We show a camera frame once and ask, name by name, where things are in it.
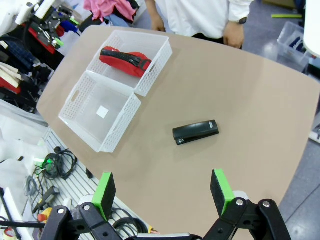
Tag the black wristwatch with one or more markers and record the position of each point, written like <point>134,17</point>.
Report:
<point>242,20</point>

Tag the black stapler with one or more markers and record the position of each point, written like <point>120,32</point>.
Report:
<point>195,131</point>

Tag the white perforated basket with sticker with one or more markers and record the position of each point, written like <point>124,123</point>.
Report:
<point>77,100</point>

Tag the white perforated plastic basket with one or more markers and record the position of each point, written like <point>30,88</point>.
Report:
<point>150,75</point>

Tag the person's right forearm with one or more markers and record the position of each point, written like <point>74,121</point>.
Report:
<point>151,7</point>

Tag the person's left hand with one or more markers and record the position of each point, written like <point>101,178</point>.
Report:
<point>233,35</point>

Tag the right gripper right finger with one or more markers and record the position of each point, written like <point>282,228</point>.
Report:
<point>221,190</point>

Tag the pink cloth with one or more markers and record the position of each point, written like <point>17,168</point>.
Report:
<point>105,7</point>

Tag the green strip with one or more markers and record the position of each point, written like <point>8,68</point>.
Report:
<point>287,16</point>

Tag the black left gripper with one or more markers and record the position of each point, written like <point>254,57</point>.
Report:
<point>51,21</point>

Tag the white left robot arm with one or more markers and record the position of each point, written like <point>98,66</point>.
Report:
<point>10,15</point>

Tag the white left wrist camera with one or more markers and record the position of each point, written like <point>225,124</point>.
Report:
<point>43,8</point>

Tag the clear plastic storage bin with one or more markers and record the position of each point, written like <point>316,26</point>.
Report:
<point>292,37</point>

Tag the person's right hand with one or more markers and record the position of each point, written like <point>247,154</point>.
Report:
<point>158,23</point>

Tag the yellow red emergency stop button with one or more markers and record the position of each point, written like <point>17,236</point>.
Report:
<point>45,215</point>

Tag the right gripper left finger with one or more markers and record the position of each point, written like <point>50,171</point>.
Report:
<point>105,195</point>

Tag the slotted aluminium base plate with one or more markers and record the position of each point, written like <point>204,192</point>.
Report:
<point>75,185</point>

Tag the person's left forearm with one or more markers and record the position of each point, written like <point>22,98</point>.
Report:
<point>240,10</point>

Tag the person in white hoodie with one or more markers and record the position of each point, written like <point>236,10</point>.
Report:
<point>195,15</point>

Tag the white cylindrical object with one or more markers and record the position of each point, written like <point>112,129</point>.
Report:
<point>312,25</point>

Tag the red Campus pencil case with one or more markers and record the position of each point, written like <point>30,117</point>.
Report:
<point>122,63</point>

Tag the grey handheld control device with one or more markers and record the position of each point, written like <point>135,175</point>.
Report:
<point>47,197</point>

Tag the white plastic cover sheet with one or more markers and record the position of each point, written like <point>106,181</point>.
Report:
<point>15,140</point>

